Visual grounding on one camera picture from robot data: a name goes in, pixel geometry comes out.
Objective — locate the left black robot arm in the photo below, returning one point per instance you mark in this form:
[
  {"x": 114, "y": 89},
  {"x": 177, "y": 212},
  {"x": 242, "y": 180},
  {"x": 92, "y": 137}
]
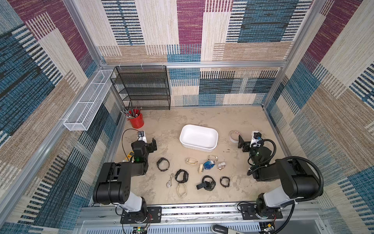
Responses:
[{"x": 113, "y": 185}]

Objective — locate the pens in cup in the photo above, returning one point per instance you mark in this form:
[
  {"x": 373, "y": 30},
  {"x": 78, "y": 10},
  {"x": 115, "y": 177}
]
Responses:
[{"x": 131, "y": 112}]

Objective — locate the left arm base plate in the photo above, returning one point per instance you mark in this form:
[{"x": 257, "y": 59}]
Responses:
[{"x": 145, "y": 215}]

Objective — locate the white tape roll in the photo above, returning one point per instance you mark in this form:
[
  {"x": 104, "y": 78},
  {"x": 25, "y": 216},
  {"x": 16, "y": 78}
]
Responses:
[{"x": 234, "y": 136}]

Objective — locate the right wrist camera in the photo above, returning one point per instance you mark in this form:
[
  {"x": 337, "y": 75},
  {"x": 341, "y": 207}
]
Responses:
[{"x": 256, "y": 137}]

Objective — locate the rose gold white strap watch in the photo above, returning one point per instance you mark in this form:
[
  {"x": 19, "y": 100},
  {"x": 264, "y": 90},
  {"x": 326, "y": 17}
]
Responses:
[{"x": 221, "y": 165}]

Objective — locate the white plastic storage box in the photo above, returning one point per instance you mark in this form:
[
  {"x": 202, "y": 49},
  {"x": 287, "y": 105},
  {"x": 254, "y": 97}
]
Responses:
[{"x": 199, "y": 138}]

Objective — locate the white wire mesh basket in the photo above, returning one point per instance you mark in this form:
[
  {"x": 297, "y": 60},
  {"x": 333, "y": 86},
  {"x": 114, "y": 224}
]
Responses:
[{"x": 88, "y": 105}]

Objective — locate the black wire mesh shelf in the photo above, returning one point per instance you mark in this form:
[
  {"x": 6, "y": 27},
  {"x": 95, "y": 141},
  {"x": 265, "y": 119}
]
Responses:
[{"x": 143, "y": 87}]

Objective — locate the red pen cup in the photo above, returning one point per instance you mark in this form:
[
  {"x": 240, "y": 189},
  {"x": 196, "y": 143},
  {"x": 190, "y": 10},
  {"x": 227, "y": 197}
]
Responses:
[{"x": 137, "y": 122}]

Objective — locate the blue transparent watch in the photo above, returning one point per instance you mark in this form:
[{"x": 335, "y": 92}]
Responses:
[{"x": 208, "y": 165}]

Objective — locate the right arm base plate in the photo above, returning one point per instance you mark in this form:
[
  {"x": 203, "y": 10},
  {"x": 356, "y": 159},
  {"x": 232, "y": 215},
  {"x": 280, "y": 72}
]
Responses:
[{"x": 250, "y": 211}]

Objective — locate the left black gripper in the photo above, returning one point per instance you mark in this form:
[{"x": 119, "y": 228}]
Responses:
[{"x": 150, "y": 146}]

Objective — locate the black chunky digital watch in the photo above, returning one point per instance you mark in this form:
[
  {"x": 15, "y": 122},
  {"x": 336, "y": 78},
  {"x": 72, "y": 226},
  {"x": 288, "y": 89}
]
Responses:
[{"x": 181, "y": 176}]

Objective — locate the small black round watch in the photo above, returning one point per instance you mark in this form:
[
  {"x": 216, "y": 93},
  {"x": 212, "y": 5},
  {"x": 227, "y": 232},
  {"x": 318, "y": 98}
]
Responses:
[{"x": 225, "y": 181}]

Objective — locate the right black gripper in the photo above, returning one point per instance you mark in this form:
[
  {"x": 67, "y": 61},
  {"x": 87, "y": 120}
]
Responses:
[{"x": 244, "y": 143}]

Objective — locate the black watch with strap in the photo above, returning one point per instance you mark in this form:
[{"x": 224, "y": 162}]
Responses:
[{"x": 208, "y": 183}]

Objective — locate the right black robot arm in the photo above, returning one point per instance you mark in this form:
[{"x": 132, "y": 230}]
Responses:
[{"x": 301, "y": 180}]

